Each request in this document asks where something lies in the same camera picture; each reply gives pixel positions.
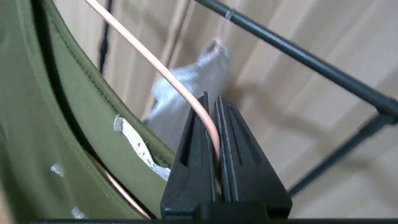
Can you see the black clothes rack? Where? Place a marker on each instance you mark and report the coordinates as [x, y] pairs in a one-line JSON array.
[[311, 59]]

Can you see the beige curtain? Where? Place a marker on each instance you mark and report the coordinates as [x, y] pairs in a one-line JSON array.
[[311, 124]]

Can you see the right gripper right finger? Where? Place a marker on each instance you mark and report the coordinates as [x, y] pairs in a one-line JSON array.
[[252, 180]]

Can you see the green garment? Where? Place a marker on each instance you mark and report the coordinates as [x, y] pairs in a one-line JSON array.
[[31, 124]]

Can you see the pale grey shorts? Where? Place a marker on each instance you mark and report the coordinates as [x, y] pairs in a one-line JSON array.
[[199, 74]]

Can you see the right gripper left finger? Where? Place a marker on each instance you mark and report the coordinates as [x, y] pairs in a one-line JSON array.
[[189, 180]]

